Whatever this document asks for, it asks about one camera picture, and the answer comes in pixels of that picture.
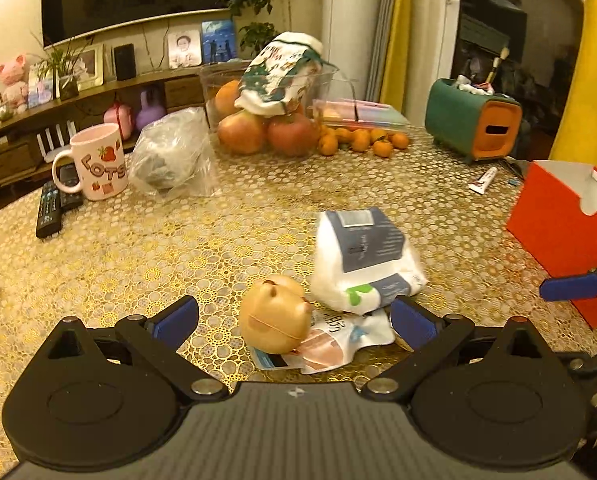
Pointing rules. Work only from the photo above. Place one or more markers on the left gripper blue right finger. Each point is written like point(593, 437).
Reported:
point(414, 325)

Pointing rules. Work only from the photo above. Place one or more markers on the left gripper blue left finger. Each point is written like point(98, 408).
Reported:
point(176, 323)

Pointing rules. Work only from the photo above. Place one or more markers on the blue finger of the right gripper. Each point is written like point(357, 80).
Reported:
point(570, 288)

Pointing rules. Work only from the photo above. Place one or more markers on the white orange packet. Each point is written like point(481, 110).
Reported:
point(332, 342)

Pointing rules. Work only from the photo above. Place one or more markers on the white blue wipes pack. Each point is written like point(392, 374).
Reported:
point(363, 261)

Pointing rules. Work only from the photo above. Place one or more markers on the tan pig figurine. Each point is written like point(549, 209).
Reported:
point(275, 315)

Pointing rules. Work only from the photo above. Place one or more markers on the red white cardboard box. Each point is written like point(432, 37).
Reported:
point(555, 220)

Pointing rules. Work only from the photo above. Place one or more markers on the white ointment tube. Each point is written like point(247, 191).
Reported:
point(481, 185)

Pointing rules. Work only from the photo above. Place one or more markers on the black remote control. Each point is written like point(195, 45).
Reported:
point(49, 220)

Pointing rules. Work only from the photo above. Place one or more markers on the clear plastic bag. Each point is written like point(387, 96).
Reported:
point(174, 158)

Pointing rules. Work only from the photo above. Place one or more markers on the green orange tissue box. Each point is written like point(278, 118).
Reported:
point(477, 126)

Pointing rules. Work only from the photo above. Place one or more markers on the orange tangerine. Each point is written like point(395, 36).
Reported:
point(361, 141)
point(399, 140)
point(383, 148)
point(328, 145)

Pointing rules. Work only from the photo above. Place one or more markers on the pink strawberry mug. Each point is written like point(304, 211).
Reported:
point(98, 156)

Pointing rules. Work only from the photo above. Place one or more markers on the red apple left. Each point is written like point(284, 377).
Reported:
point(242, 133)

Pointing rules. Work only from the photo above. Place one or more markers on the red apple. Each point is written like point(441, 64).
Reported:
point(292, 135)
point(242, 133)

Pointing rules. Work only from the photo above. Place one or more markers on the red apple right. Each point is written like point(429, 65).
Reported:
point(292, 135)

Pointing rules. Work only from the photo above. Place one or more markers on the wooden TV cabinet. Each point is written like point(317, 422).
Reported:
point(25, 139)

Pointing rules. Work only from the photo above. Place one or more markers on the clear glass fruit bowl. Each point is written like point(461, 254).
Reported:
point(220, 88)

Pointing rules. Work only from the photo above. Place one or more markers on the yellow curtain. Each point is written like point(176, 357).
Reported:
point(389, 55)

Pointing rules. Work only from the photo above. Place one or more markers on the green white snack bag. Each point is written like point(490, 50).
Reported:
point(278, 77)

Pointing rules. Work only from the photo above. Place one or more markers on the black speaker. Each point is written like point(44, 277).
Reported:
point(124, 62)

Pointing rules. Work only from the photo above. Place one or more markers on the framed photo on cabinet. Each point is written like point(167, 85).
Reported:
point(89, 67)

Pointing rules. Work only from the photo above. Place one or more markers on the pink pig plush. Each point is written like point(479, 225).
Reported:
point(13, 76)

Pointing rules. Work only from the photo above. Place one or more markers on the framed child portrait photo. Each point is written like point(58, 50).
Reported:
point(184, 48)

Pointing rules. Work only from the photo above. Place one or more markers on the white air conditioner column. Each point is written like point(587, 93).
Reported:
point(348, 33)

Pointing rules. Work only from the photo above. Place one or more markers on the blue picture frame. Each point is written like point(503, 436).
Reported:
point(218, 41)

